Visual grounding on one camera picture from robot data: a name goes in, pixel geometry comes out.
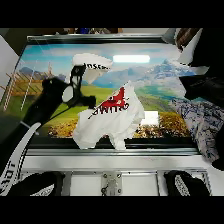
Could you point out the silver frame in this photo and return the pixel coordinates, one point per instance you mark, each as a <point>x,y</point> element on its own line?
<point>110,160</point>

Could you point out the white garment with black lettering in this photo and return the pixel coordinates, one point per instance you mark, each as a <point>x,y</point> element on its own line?
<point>95,65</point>

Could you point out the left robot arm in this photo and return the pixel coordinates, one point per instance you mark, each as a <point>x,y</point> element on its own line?
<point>40,106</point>

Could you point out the brown striped garment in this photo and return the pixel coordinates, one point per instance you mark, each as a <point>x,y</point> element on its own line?
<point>186,36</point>

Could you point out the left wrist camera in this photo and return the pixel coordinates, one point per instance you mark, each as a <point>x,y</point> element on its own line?
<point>78,76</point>

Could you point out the white and blue patterned garment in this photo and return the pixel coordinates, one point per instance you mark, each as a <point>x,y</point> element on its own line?
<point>200,120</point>

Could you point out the white long-sleeved shirt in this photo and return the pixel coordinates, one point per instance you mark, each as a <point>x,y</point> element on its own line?
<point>110,123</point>

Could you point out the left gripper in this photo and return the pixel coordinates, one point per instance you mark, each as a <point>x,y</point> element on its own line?
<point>88,101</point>

